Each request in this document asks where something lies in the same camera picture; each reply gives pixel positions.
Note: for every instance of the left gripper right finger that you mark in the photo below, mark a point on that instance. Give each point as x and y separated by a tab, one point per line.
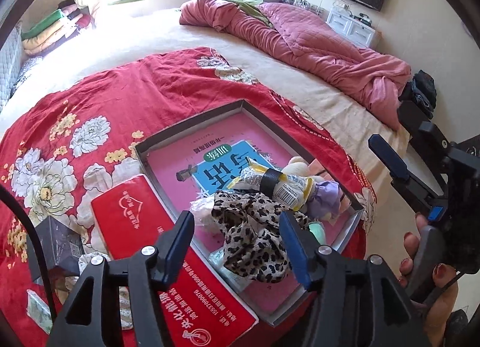
301	247

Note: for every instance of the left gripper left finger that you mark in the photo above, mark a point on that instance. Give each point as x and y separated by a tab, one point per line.
172	246

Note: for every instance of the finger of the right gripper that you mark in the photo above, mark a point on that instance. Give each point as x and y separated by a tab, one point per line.
389	158

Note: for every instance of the mint green sponge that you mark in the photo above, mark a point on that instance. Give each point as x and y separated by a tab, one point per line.
318	230

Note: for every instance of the small clear packet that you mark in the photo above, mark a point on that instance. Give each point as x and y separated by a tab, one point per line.
201	210

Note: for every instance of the red tissue pack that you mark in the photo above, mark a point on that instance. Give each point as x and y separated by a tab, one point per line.
198	309

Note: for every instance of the leopard print scrunchie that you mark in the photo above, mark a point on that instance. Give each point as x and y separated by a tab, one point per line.
253	247

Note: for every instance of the plush toy purple dress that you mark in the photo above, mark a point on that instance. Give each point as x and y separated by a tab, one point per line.
327	201

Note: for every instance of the yellow snack packet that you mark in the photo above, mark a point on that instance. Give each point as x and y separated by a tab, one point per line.
290	190

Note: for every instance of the green white tissue packet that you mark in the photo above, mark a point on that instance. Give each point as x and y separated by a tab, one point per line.
39	311

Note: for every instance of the right hand red nails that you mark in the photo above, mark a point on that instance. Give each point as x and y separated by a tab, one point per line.
436	320

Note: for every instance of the dark clothes on chair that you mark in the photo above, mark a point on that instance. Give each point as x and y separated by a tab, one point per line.
422	92

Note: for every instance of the pink mask packet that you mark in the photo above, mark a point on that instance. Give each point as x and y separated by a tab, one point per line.
318	172

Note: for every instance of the grey shallow box tray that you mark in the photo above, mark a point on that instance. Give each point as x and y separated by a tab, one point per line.
237	171

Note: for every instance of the small black box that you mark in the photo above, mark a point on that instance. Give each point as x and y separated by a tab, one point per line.
62	248

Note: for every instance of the white drawer cabinet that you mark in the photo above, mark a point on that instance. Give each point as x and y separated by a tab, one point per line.
355	31

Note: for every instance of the pink quilted duvet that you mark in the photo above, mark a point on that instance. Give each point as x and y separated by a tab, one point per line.
303	40

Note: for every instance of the red floral blanket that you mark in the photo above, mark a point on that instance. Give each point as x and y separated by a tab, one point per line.
76	144

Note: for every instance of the green cloth on duvet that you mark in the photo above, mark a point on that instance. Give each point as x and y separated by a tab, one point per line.
250	7

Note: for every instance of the beige bed sheet mattress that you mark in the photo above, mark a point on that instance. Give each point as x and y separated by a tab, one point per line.
113	43

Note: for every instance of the dark patterned pillow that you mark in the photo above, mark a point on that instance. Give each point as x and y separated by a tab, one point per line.
26	72

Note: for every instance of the stack of folded blankets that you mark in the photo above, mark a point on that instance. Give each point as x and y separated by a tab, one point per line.
65	23

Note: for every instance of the grey quilted headboard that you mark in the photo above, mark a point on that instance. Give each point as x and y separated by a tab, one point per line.
10	64

